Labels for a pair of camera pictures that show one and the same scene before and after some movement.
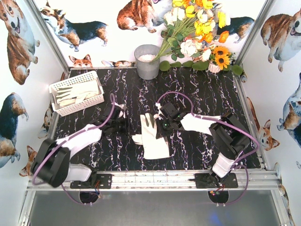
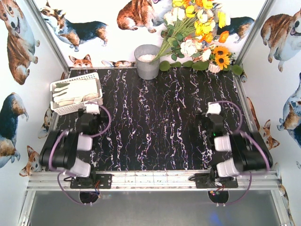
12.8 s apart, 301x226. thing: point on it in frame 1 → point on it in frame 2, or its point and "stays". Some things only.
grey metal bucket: [144, 54] stays
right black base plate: [205, 181] stays
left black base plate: [102, 181] stays
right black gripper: [161, 127] → [212, 120]
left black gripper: [127, 125] → [83, 116]
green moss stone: [164, 66] stays
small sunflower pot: [220, 58] stays
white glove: [154, 149] → [78, 89]
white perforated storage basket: [76, 93] stays
